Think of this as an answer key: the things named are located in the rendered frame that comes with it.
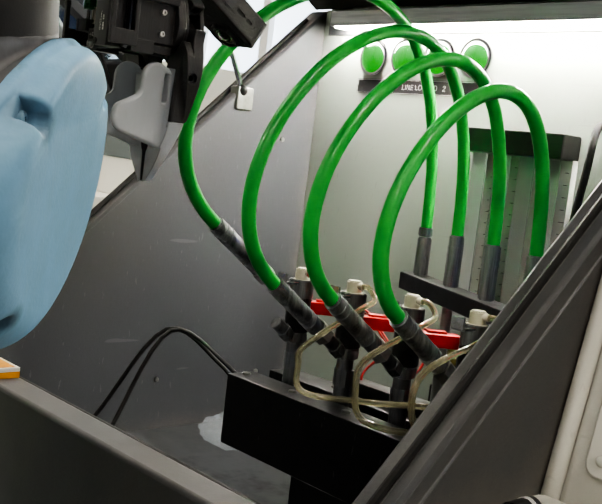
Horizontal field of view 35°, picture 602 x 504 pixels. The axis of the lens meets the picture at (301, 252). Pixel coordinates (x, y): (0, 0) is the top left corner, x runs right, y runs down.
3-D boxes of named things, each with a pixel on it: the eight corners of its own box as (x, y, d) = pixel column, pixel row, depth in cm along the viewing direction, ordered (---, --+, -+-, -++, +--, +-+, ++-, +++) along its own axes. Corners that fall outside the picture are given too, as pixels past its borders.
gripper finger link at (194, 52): (143, 119, 76) (154, 7, 75) (162, 121, 77) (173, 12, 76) (178, 122, 73) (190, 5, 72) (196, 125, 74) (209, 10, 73)
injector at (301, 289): (248, 463, 107) (269, 276, 105) (281, 457, 111) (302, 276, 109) (264, 471, 105) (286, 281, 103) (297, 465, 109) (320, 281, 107)
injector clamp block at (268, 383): (212, 501, 109) (227, 370, 108) (278, 488, 116) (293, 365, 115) (447, 633, 85) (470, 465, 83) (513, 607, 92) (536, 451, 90)
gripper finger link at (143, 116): (92, 176, 74) (104, 54, 73) (157, 182, 78) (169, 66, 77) (114, 180, 71) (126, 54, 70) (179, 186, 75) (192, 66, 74)
